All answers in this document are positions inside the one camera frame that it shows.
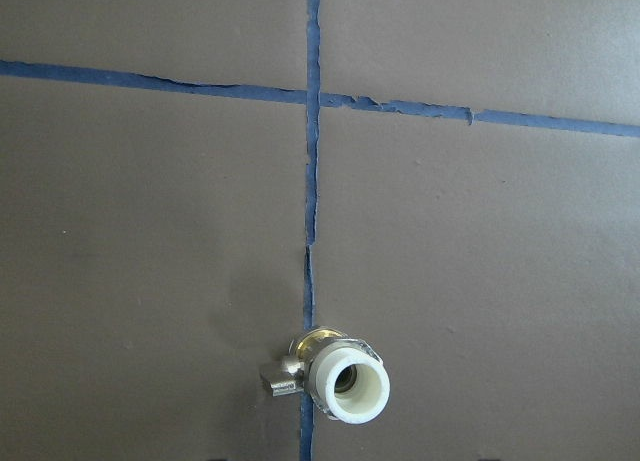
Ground brass PPR valve white ends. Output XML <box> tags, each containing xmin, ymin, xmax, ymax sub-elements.
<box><xmin>259</xmin><ymin>326</ymin><xmax>391</xmax><ymax>425</ymax></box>

